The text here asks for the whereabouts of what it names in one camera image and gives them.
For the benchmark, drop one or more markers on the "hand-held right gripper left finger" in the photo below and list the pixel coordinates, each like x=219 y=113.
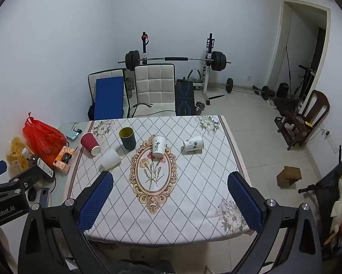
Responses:
x=96 y=201

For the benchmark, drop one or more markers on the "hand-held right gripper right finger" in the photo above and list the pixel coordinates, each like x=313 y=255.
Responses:
x=245 y=202

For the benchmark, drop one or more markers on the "plain white cup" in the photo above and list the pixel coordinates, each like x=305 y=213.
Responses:
x=110 y=159

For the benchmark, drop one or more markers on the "red paper cup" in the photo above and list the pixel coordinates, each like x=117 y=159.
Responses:
x=88 y=142

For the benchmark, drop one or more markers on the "dark cup yellow inside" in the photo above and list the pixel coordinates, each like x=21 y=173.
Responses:
x=129 y=142

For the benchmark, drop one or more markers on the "white cup green plant print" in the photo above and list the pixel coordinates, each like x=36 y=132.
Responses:
x=193 y=145

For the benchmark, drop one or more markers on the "white cup black brush print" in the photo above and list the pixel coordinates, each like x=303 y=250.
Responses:
x=159 y=148

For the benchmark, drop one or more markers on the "yellow snack bag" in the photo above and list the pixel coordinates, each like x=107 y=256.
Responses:
x=16 y=159

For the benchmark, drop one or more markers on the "grey power strip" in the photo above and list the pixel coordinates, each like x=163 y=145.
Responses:
x=42 y=197

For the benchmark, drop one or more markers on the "dark bottle white label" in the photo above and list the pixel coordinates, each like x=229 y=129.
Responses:
x=45 y=167

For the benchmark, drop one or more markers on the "small wooden stool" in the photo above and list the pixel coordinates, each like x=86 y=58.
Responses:
x=289 y=175

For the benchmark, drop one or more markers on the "orange box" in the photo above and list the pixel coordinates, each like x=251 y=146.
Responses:
x=63 y=159

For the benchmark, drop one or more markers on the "red plastic bag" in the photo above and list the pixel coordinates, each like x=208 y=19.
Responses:
x=42 y=137

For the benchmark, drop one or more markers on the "floral diamond pattern tablecloth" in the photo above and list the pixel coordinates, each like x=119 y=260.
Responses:
x=188 y=191

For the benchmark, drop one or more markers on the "small teal box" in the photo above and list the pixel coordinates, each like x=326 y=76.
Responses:
x=73 y=134

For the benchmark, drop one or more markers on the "black bag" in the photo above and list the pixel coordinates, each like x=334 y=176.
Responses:
x=328 y=228

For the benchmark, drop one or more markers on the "white duck toy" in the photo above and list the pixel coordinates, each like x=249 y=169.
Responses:
x=338 y=205

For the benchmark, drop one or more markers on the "white shoes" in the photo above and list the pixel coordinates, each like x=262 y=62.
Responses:
x=272 y=102

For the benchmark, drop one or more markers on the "blue exercise mat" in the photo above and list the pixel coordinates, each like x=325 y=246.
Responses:
x=108 y=97

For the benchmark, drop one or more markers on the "chrome dumbbell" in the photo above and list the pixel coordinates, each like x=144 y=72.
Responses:
x=200 y=106

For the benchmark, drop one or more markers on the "white framed folded chair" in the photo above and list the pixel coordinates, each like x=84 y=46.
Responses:
x=91 y=91

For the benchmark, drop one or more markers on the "short barbell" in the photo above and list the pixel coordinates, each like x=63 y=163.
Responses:
x=229 y=85

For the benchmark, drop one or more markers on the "black speaker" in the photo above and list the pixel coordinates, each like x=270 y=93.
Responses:
x=282 y=90

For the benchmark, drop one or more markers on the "dark wooden chair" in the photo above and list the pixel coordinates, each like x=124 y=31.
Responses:
x=316 y=105

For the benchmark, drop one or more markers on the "white padded chair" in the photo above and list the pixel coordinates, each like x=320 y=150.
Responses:
x=153 y=85

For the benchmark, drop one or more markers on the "white barbell rack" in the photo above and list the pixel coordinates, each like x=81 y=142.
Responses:
x=209 y=74

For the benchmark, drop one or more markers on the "long barbell black plates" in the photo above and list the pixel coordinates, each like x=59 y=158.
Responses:
x=176 y=59

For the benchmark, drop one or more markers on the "door frame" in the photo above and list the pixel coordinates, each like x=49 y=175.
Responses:
x=278 y=40

